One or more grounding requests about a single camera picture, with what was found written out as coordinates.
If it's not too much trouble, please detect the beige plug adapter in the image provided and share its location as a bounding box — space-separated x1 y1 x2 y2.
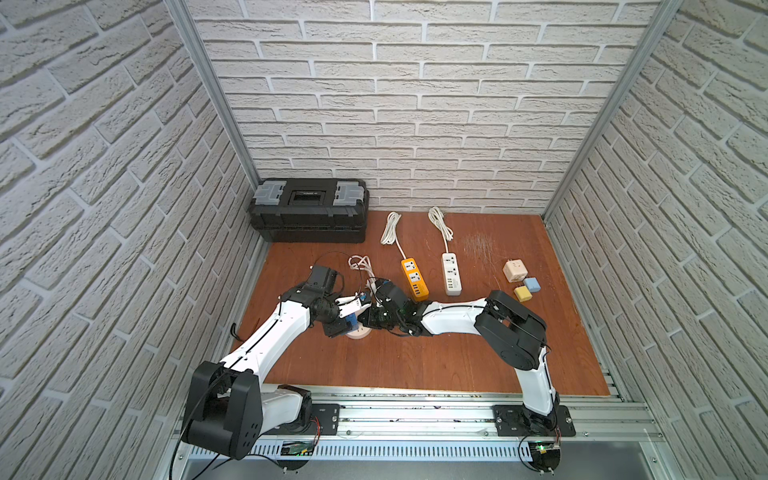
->
503 259 528 283

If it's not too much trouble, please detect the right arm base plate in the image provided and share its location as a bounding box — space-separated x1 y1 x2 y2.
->
491 404 576 437

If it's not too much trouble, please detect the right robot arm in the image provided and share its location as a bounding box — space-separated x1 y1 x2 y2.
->
358 280 559 435

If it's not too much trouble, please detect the round white socket base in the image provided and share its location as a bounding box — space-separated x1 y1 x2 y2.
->
346 326 372 340

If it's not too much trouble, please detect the white power strip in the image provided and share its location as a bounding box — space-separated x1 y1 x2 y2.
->
441 252 463 297

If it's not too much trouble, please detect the round socket white cable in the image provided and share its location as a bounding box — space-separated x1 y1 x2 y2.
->
347 254 378 295

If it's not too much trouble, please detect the orange strip white cable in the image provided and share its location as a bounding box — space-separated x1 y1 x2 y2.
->
380 211 409 260

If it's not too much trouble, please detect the blue cube adapter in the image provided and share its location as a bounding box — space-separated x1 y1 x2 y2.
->
344 314 360 332

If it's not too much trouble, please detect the black plastic toolbox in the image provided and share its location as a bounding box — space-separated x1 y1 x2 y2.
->
248 178 370 244

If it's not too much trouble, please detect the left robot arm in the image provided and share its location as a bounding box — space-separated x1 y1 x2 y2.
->
181 266 370 460

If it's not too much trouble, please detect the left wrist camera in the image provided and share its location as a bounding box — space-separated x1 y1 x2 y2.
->
335 293 372 318

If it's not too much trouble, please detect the yellow charger plug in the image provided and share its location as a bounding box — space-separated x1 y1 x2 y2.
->
514 285 533 303

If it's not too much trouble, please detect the aluminium mounting rail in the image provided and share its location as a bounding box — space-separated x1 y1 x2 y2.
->
245 386 665 462

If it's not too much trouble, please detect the light blue charger plug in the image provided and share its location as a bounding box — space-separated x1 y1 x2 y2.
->
523 277 541 293

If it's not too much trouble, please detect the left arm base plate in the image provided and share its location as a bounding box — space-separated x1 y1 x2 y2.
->
277 403 341 436

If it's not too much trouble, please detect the orange power strip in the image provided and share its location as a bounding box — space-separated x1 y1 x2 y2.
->
401 258 429 302

